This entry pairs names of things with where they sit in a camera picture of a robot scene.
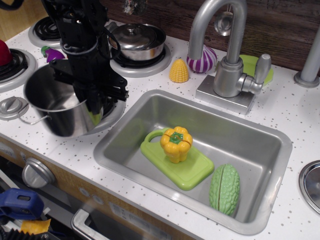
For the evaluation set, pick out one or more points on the back left stove burner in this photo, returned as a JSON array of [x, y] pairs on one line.
[[44, 33]]

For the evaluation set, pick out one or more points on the stove burner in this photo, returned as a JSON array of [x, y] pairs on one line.
[[110, 119], [15, 73], [141, 69], [44, 33]]

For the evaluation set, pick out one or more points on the yellow cloth piece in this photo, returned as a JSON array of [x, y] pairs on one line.
[[35, 226]]

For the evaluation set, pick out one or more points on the purple striped toy onion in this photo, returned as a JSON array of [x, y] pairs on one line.
[[208, 61]]

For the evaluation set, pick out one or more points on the front left stove burner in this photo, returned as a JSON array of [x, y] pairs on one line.
[[15, 73]]

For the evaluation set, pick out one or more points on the stainless steel pot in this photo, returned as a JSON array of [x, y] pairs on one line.
[[57, 105]]

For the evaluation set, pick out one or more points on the blue clamp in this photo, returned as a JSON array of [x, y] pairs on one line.
[[20, 204]]

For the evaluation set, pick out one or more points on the green toy bitter gourd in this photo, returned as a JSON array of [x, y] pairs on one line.
[[224, 189]]

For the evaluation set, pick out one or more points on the hanging silver ladle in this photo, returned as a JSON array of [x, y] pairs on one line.
[[223, 22]]

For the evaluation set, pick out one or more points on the silver toy faucet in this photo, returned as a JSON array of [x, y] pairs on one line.
[[230, 88]]

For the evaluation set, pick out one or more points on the silver oven door handle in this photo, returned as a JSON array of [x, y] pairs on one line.
[[82, 229]]

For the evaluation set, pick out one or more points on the green plastic cutting board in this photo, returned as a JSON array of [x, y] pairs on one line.
[[186, 174]]

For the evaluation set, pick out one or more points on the silver countertop knob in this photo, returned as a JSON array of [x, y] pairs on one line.
[[12, 108]]

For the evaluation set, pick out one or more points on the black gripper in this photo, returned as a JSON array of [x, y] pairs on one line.
[[92, 87]]

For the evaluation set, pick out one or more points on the silver oven front knob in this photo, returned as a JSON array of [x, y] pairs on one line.
[[36, 174]]

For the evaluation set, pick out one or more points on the silver sink basin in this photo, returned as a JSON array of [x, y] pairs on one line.
[[259, 154]]

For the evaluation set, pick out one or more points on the green plastic plate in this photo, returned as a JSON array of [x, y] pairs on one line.
[[249, 67]]

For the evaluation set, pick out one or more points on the purple toy eggplant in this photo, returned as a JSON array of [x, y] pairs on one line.
[[51, 54]]

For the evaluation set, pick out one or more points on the silver round bowl rim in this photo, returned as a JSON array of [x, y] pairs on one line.
[[309, 184]]

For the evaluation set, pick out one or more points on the yellow toy bell pepper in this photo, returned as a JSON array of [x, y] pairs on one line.
[[176, 143]]

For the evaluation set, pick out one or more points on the front right stove burner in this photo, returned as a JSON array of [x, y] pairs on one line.
[[110, 119]]

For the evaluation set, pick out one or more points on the yellow toy corn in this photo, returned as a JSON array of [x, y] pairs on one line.
[[179, 71]]

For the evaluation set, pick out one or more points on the back right stove burner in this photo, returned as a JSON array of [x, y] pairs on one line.
[[141, 69]]

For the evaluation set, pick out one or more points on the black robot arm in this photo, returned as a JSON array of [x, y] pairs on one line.
[[84, 40]]

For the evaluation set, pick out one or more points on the silver post with base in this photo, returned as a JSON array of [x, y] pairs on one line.
[[308, 77]]

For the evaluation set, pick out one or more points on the steel pan with lid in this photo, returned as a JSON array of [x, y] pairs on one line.
[[136, 41]]

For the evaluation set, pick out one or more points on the red toy vegetable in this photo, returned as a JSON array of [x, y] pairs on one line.
[[5, 54]]

